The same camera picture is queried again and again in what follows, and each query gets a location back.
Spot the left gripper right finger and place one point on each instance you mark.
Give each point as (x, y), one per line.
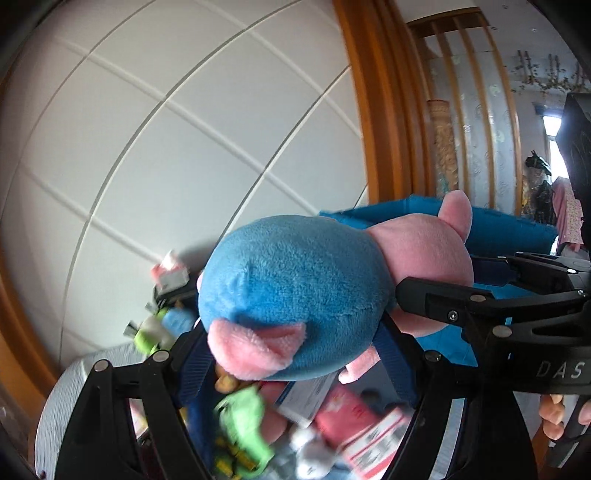
(493, 440)

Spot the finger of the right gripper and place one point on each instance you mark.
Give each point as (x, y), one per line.
(532, 270)
(471, 308)

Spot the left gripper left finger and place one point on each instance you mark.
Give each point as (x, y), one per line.
(150, 420)

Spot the blue pink pig plush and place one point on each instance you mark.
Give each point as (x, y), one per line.
(295, 297)

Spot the pink white tissue bundle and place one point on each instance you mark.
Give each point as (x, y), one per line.
(371, 453)

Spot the person's right hand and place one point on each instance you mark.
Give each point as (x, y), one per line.
(552, 412)

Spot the blue plastic storage bin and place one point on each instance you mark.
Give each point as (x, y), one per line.
(434, 239)

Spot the green frog plush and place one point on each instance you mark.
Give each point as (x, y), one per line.
(150, 336)

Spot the light blue plastic hanger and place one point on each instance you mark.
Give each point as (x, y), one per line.
(177, 321)

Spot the green cloth plush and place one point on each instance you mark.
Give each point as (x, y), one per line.
(240, 416)

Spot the pink tissue pack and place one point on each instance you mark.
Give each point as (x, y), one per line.
(343, 416)

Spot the black box on bed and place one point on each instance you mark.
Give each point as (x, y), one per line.
(186, 296)

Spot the small tissue box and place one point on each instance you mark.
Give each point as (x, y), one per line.
(169, 274)

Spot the rolled patterned rug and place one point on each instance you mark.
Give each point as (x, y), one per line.
(447, 176)

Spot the white blue mask box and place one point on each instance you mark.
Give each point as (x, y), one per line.
(300, 401)

